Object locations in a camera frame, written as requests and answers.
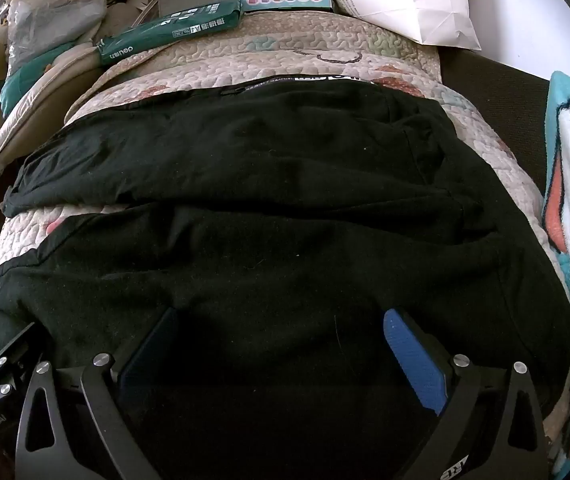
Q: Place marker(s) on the clear plastic bag of clothes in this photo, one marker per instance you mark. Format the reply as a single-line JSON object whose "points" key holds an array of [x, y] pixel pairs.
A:
{"points": [[50, 15]]}

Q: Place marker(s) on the dark brown bed frame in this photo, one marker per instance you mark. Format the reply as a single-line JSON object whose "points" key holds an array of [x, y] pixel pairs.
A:
{"points": [[495, 100]]}

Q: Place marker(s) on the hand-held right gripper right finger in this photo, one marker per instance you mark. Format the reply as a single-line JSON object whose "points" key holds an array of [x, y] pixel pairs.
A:
{"points": [[415, 365]]}

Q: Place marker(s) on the beige padded mat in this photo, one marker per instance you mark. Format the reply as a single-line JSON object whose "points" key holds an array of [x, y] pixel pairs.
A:
{"points": [[40, 115]]}

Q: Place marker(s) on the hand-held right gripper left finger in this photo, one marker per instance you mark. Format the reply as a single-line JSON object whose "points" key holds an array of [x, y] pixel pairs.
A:
{"points": [[150, 360]]}

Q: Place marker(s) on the heart-print quilt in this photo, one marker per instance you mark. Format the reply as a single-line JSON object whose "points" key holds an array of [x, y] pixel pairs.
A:
{"points": [[290, 50]]}

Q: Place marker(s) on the green paper pack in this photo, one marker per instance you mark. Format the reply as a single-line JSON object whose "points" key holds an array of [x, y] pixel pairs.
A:
{"points": [[165, 30]]}

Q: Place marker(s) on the white paper bag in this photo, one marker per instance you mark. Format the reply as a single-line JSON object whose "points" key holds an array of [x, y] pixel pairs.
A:
{"points": [[415, 0]]}

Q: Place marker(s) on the beige cloth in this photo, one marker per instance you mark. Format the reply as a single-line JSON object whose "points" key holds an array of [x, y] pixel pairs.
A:
{"points": [[130, 10]]}

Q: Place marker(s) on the black pants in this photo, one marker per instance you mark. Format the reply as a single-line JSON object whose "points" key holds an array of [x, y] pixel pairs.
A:
{"points": [[265, 260]]}

